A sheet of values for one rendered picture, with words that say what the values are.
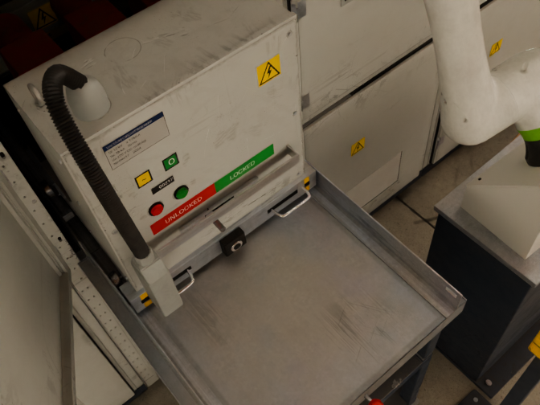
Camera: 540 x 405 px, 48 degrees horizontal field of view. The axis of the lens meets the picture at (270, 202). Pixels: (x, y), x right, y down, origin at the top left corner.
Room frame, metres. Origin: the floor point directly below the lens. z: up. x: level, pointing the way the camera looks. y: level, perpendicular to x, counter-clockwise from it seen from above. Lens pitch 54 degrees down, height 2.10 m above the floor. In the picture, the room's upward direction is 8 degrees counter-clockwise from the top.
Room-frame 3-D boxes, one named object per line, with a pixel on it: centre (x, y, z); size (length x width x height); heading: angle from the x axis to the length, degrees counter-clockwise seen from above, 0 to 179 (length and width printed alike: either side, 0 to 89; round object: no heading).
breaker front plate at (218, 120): (0.78, 0.11, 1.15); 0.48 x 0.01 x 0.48; 123
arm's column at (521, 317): (0.86, -0.68, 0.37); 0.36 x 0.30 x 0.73; 123
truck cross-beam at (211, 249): (0.79, 0.12, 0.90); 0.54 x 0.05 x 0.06; 123
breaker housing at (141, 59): (1.00, 0.25, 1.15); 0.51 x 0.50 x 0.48; 33
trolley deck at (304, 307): (0.68, 0.04, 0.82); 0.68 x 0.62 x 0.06; 33
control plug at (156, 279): (0.61, 0.25, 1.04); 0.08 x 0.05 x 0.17; 33
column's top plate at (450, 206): (0.86, -0.68, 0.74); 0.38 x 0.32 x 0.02; 123
